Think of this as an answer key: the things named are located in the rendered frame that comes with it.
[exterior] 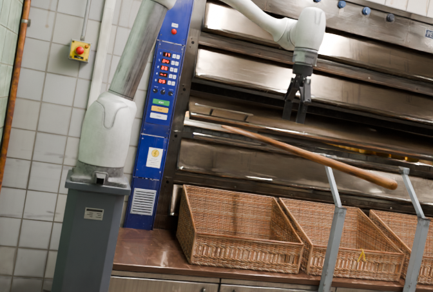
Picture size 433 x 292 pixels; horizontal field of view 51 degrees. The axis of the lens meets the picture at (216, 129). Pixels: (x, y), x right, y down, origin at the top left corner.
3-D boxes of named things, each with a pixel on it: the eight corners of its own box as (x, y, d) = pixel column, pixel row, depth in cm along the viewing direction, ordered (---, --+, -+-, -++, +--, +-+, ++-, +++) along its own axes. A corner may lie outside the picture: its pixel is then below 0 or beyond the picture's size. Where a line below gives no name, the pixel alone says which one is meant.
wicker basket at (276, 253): (172, 231, 253) (181, 183, 251) (265, 242, 267) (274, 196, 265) (187, 265, 206) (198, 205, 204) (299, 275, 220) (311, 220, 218)
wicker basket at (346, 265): (268, 242, 268) (277, 196, 266) (350, 249, 284) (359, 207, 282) (305, 275, 221) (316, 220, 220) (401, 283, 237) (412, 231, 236)
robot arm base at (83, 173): (68, 184, 138) (71, 165, 138) (71, 170, 160) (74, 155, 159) (128, 191, 143) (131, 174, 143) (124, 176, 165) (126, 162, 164)
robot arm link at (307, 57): (299, 46, 163) (296, 62, 163) (323, 51, 165) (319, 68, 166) (290, 48, 172) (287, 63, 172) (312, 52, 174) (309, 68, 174)
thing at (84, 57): (68, 59, 231) (71, 39, 230) (88, 63, 234) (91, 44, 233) (67, 58, 224) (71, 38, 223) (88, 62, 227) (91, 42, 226)
